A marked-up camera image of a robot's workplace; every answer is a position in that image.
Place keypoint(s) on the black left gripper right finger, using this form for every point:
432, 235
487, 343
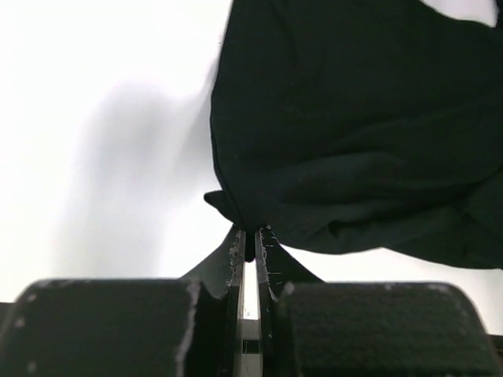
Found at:
313, 328

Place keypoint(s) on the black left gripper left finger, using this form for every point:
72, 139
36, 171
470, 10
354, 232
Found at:
190, 326

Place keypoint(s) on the black t shirt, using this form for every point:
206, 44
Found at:
348, 125

